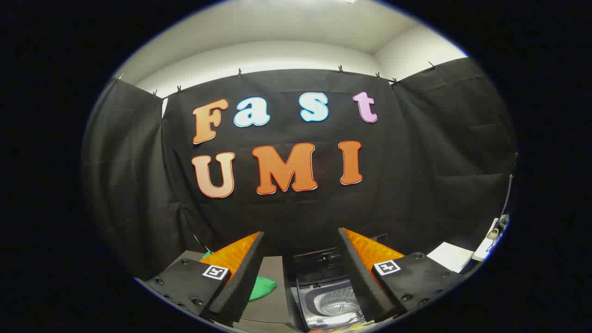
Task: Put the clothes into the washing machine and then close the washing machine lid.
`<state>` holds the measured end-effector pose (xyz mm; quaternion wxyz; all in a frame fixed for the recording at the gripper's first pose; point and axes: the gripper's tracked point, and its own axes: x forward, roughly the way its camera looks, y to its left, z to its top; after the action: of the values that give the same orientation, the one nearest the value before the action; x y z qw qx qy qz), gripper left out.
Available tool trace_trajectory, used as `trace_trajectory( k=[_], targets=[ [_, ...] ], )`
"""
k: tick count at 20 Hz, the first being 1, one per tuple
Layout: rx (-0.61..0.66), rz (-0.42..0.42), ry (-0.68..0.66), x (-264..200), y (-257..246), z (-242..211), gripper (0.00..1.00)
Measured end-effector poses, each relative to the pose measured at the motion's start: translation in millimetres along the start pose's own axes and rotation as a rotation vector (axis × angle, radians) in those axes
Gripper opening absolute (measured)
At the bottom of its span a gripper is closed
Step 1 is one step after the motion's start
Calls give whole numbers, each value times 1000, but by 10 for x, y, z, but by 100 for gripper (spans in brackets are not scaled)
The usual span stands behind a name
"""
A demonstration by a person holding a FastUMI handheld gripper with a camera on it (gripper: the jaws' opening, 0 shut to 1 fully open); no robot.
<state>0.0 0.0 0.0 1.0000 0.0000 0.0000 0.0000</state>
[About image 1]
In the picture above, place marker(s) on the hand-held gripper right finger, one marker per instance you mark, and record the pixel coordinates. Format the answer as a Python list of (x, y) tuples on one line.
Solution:
[(360, 277)]

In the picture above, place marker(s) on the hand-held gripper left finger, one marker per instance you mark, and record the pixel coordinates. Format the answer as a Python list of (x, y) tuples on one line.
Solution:
[(243, 277)]

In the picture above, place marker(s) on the green cloth garment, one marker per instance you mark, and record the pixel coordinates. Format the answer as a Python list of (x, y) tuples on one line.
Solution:
[(263, 287)]

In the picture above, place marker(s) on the small grey washing machine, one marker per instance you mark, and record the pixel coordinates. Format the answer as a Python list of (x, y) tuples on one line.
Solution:
[(330, 305)]

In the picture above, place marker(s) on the thin black rod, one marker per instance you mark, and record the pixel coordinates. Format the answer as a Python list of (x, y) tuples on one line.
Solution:
[(200, 243)]

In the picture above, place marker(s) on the white flat board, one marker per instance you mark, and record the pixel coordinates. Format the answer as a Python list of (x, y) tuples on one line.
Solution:
[(451, 256)]

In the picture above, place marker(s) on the black backdrop cloth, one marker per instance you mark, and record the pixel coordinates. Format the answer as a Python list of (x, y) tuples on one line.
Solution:
[(416, 162)]

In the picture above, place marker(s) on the white power strip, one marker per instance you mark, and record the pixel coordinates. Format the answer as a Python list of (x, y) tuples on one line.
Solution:
[(485, 247)]

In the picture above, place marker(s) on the row of black clips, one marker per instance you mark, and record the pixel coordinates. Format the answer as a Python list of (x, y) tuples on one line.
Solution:
[(239, 72)]

